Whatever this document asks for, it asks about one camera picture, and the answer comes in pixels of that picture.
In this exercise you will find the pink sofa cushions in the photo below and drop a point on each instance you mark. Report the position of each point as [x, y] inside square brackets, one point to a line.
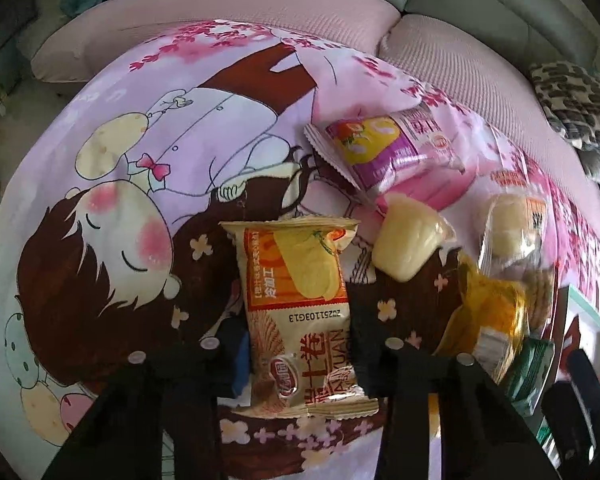
[280, 5]

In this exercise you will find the grey sofa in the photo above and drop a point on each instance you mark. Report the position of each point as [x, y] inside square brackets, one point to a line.
[505, 0]

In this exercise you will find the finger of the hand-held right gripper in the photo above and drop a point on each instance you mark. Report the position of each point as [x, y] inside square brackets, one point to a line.
[562, 420]
[582, 375]

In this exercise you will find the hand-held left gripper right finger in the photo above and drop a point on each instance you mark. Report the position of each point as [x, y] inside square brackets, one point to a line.
[375, 365]

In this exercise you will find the yellow pudding cup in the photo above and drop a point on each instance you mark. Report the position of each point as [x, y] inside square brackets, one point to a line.
[410, 240]

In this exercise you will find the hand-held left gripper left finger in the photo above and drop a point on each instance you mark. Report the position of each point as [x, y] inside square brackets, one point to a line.
[240, 370]

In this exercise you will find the shallow teal cardboard box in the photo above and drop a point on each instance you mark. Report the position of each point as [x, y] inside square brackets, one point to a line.
[587, 310]

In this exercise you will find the yellow clear snack packet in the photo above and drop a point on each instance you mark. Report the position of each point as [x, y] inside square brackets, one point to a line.
[495, 320]

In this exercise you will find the beige egg roll packet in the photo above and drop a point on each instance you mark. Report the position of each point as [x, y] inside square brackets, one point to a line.
[300, 310]

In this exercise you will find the clear cake packet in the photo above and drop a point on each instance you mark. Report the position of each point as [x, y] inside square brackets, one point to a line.
[512, 230]

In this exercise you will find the pink and purple snack packet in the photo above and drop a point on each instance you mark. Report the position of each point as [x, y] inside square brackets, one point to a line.
[395, 155]

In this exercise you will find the black and white patterned pillow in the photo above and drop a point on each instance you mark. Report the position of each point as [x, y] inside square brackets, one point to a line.
[575, 100]

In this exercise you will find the clear red green cracker packet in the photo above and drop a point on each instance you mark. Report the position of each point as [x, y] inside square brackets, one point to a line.
[540, 300]

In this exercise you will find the pink printed blanket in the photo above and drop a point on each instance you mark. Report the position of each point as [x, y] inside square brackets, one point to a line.
[205, 110]

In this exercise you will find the green and white snack packet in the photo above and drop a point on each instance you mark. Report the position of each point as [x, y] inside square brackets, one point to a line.
[530, 370]

